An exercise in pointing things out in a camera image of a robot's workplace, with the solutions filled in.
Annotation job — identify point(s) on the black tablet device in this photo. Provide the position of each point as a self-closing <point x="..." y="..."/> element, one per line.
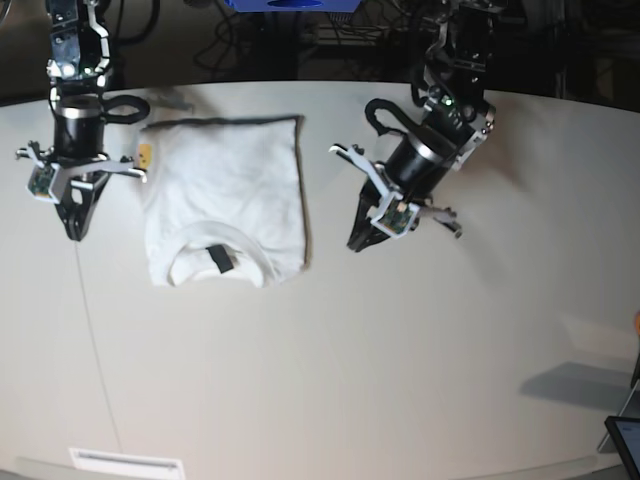
<point x="624" y="432"/>

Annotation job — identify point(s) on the blue robot base block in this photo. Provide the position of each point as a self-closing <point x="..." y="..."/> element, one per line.
<point x="254" y="6"/>

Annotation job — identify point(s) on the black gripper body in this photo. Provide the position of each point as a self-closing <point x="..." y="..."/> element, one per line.
<point x="419" y="162"/>
<point x="78" y="140"/>

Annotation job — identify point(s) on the white printed T-shirt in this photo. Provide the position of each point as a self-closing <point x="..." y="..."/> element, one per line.
<point x="223" y="198"/>

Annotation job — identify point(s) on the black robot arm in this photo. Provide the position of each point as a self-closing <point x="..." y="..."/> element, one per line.
<point x="447" y="85"/>
<point x="80" y="70"/>

